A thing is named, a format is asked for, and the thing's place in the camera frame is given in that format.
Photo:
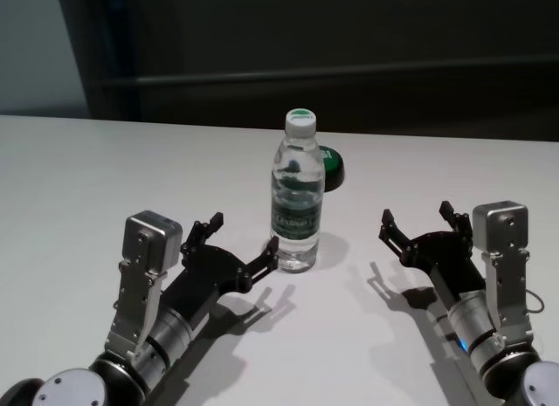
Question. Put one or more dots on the green YES button black base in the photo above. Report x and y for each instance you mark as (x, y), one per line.
(334, 170)

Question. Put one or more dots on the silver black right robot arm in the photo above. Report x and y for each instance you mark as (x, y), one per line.
(471, 323)

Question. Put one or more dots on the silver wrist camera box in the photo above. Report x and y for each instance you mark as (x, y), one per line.
(500, 227)
(148, 240)

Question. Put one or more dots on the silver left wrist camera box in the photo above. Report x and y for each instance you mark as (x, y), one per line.
(148, 240)

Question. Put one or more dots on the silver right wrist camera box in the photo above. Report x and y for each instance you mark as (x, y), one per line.
(500, 227)

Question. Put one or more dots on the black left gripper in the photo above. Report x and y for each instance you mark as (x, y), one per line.
(205, 275)

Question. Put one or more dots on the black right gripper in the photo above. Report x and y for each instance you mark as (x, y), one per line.
(450, 266)

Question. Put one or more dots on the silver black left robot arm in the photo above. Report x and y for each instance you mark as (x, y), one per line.
(170, 332)

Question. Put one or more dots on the thin grey horizontal rail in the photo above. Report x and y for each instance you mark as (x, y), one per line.
(349, 79)

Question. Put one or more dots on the dark blue vertical post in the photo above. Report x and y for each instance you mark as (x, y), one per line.
(126, 52)

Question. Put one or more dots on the clear water bottle green label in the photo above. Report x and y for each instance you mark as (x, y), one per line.
(297, 196)

